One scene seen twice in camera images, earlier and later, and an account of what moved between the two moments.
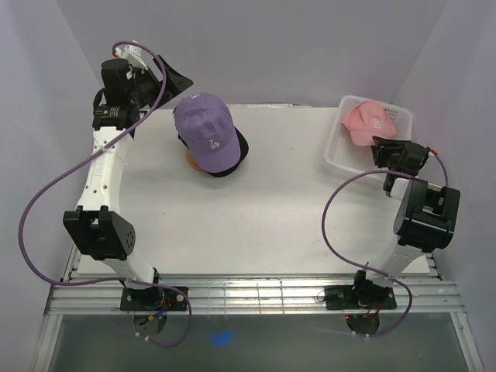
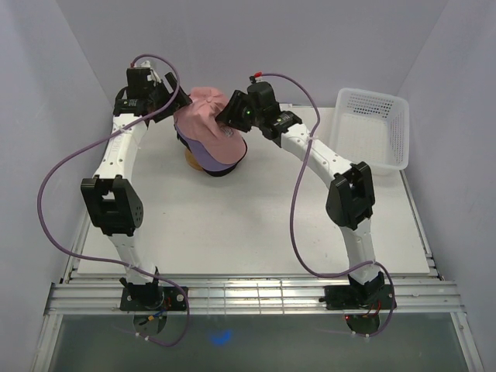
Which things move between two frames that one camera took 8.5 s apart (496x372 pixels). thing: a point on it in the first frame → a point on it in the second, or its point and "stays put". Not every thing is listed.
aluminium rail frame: [247, 296] stays put
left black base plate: [153, 299] stays put
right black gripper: [393, 145] → [229, 115]
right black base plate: [359, 297] stays put
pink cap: [366, 120] → [222, 142]
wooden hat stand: [191, 160] stays put
